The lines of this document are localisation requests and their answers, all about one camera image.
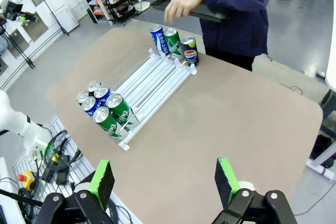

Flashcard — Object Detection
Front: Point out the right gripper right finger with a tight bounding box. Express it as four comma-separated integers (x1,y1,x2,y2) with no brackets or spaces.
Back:
212,157,298,224

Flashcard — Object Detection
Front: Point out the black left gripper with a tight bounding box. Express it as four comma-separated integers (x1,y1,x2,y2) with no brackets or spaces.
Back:
5,1,39,24

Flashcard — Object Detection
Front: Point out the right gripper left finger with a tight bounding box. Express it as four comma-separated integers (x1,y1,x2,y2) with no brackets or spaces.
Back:
34,159,116,224

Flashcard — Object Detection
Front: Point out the green Chilsung cider can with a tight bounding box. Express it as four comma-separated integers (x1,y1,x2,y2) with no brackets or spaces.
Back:
92,106,124,140
164,27,184,61
106,93,140,130

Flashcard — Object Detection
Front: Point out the black Pepsi can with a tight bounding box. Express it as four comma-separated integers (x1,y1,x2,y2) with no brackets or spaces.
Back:
87,80,102,96
76,90,90,106
180,36,200,67

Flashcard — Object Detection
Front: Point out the black serving tray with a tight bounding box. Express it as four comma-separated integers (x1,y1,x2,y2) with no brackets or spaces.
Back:
150,0,229,23

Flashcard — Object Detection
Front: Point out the person in purple jacket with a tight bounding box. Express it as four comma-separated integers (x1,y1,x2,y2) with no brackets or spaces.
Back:
173,0,272,72

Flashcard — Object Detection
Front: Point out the person's left hand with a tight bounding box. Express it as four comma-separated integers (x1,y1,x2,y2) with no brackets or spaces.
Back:
164,0,205,24

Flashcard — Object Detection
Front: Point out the white box cabinet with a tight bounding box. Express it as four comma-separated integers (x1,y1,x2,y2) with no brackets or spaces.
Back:
53,5,80,34

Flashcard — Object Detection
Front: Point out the yellow emergency stop button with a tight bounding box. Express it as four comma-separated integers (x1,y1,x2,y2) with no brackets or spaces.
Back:
17,170,36,190

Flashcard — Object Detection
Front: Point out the blue Pocari Sweat can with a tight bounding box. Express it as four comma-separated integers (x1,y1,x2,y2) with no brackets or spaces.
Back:
149,24,169,56
93,84,112,103
81,96,102,117

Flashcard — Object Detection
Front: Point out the black utility cart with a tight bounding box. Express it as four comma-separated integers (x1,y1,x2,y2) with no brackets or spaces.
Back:
98,0,144,27

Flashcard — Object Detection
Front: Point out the white can dispenser rack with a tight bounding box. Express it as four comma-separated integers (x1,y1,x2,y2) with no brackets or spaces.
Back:
77,45,198,152

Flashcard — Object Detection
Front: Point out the slotted aluminium base plate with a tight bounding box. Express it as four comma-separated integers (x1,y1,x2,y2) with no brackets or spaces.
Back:
12,113,144,224

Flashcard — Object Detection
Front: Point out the black cable bundle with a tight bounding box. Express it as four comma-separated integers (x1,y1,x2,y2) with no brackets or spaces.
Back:
40,129,83,186

